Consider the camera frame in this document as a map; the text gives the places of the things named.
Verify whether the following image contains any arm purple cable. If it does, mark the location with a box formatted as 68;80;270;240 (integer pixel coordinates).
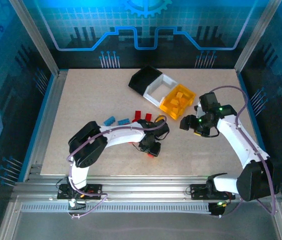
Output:
209;85;277;218
66;115;168;220

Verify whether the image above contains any aluminium front rail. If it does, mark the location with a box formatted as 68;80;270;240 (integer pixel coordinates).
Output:
10;174;282;201

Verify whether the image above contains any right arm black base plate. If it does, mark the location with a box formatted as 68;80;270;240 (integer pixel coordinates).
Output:
189;183;236;201

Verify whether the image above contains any blue table edge strip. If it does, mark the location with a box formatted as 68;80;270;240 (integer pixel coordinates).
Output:
237;71;276;183
17;73;56;182

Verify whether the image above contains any aluminium side rail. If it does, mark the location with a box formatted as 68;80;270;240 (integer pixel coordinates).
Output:
22;69;69;182

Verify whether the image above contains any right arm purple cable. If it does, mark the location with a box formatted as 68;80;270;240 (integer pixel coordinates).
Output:
209;85;277;218

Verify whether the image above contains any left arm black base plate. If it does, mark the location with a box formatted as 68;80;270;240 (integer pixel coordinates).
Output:
56;183;104;201

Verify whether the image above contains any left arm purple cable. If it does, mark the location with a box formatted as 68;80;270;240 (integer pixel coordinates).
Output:
66;115;168;220

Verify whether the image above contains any white plastic bin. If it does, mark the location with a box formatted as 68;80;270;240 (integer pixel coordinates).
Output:
142;74;179;107

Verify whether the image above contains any yellow plastic bin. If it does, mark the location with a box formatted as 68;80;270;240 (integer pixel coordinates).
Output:
158;83;197;122

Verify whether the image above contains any black controller box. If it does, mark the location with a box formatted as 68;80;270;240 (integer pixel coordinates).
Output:
208;201;232;218

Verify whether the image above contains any aluminium frame post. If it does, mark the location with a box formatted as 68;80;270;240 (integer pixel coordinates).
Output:
233;0;282;75
8;0;61;77

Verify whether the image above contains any black plastic bin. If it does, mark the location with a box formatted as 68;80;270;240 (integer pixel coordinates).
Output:
127;65;164;96

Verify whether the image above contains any slotted grey cable duct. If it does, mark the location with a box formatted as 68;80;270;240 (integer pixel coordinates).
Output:
19;201;212;215

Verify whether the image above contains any grey metal base panel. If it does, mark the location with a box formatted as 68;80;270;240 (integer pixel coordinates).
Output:
0;194;282;240

